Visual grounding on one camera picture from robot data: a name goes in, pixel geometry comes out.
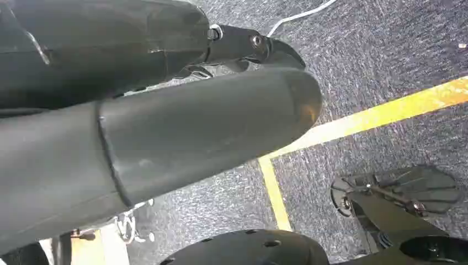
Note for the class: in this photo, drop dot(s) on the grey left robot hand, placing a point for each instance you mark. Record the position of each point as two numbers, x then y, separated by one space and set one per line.
153 146

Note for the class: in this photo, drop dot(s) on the black robot leg cover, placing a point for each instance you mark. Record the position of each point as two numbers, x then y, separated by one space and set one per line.
248 248

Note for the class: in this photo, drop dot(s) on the yellow floor tape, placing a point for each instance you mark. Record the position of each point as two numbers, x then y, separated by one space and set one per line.
365 119

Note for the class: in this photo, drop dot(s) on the black robot foot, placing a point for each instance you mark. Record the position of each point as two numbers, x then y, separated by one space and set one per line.
409 190

